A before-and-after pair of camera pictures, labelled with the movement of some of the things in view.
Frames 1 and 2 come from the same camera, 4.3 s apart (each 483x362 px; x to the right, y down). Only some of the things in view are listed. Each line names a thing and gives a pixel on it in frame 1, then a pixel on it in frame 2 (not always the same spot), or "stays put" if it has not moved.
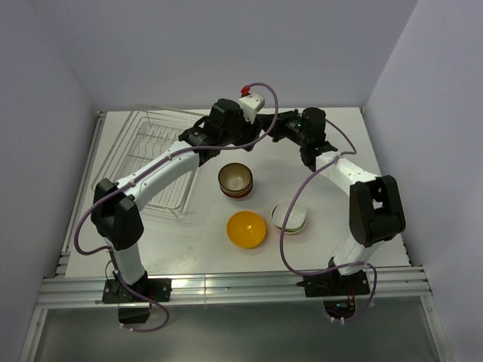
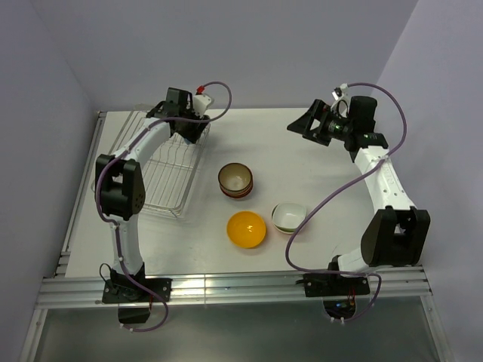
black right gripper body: [287, 127] -> [333, 126]
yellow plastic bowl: [246, 229] stays put
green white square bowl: [296, 220] stays put
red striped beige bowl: [235, 180] stays put
